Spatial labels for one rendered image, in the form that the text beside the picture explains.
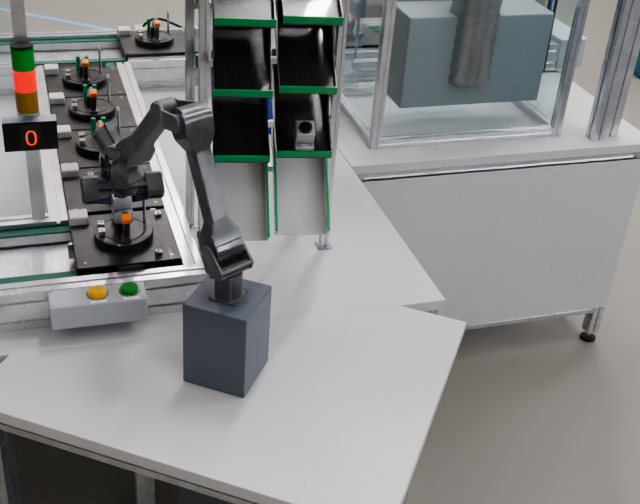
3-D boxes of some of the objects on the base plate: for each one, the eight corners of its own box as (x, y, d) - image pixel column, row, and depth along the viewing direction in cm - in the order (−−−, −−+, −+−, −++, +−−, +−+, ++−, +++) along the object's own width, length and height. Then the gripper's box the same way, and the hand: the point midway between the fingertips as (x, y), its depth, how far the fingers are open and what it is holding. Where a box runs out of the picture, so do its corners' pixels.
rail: (207, 308, 223) (208, 270, 217) (-211, 358, 197) (-224, 316, 191) (203, 295, 227) (203, 257, 221) (-207, 342, 201) (-219, 300, 196)
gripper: (83, 189, 206) (82, 217, 220) (167, 182, 212) (161, 209, 226) (79, 164, 208) (79, 193, 222) (163, 158, 214) (158, 186, 228)
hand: (121, 195), depth 221 cm, fingers open, 5 cm apart
